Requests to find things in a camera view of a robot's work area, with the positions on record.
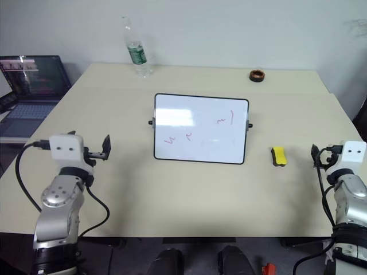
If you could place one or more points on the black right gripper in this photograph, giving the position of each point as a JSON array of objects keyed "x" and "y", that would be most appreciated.
[{"x": 327, "y": 159}]

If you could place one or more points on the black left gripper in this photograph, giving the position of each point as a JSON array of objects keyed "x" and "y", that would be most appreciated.
[{"x": 92, "y": 156}]

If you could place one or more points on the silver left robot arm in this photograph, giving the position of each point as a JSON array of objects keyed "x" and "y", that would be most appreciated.
[{"x": 57, "y": 197}]

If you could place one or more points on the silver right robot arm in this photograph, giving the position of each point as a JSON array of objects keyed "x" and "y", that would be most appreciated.
[{"x": 351, "y": 197}]

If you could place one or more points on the yellow whiteboard eraser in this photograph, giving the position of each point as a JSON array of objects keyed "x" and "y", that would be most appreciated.
[{"x": 279, "y": 156}]

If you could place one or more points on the open dark laptop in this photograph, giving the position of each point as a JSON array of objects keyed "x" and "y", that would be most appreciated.
[{"x": 34, "y": 83}]

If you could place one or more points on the clear green-label plastic bottle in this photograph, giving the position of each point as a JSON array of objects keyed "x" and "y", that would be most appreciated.
[{"x": 138, "y": 54}]

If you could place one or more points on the tilted white-screen device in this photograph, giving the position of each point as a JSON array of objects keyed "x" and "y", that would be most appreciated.
[{"x": 4, "y": 86}]

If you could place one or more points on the small black-framed whiteboard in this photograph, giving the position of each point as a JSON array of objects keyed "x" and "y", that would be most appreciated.
[{"x": 200, "y": 129}]

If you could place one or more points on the small red object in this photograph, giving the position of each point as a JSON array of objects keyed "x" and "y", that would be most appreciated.
[{"x": 269, "y": 270}]

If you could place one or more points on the dark rounded shape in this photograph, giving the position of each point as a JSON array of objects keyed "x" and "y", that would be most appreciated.
[{"x": 233, "y": 262}]

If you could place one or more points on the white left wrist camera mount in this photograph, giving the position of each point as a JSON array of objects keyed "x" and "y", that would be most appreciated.
[{"x": 66, "y": 150}]

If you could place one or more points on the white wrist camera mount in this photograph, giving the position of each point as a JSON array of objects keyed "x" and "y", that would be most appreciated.
[
  {"x": 66, "y": 150},
  {"x": 354, "y": 153}
]

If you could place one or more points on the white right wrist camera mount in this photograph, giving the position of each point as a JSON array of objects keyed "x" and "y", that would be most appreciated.
[{"x": 354, "y": 153}]

